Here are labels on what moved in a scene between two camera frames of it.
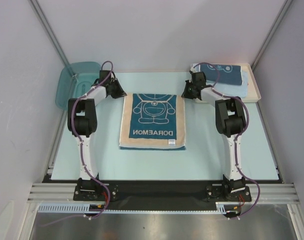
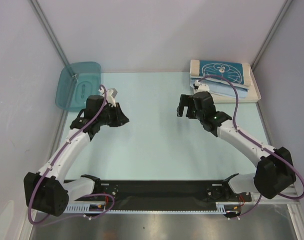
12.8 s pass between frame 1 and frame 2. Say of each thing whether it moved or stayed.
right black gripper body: moved
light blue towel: stayed
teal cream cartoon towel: moved
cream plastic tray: stayed
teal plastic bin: stayed
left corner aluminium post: stayed
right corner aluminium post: stayed
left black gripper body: moved
